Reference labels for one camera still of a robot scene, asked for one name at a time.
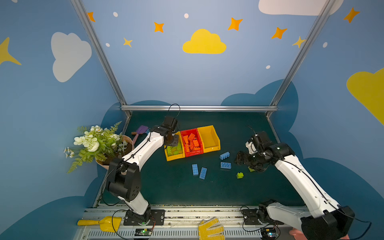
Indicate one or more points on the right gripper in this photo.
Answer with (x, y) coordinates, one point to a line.
(244, 159)

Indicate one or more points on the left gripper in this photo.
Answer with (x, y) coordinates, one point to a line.
(173, 140)

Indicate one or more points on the red bin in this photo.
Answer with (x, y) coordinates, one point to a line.
(197, 151)

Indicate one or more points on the orange curved lego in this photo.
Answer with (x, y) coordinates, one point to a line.
(186, 140)

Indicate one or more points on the green lego upside-down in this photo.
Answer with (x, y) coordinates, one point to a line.
(171, 151)

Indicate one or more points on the long orange lego assembly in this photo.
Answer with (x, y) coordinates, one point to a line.
(189, 148)

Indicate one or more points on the yellow bin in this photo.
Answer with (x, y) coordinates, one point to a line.
(209, 138)
(176, 157)

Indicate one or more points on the small green lego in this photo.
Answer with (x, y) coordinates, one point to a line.
(240, 175)

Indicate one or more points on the light blue lego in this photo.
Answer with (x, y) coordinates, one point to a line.
(224, 156)

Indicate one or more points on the blue lego studs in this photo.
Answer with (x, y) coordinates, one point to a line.
(195, 169)

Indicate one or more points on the blue lego upside-down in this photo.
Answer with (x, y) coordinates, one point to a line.
(203, 173)

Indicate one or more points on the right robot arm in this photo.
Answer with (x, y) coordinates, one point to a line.
(324, 218)

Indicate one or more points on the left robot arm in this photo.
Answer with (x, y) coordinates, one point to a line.
(124, 175)

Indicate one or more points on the purple toy shovel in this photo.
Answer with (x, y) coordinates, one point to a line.
(141, 130)

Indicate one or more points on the flower pot with plant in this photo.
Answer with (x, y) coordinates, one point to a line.
(96, 143)

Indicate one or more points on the right circuit board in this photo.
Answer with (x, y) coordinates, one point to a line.
(269, 234)

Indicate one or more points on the circuit board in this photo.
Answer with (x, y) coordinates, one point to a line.
(143, 232)
(269, 234)

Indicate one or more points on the pink watering can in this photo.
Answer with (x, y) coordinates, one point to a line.
(298, 235)

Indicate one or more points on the left circuit board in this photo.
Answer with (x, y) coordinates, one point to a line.
(143, 232)

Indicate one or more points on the yellow toy shovel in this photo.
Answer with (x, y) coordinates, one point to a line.
(108, 224)

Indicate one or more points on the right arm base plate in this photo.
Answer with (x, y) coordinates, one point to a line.
(255, 216)

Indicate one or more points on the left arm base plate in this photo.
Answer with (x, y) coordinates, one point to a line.
(156, 217)

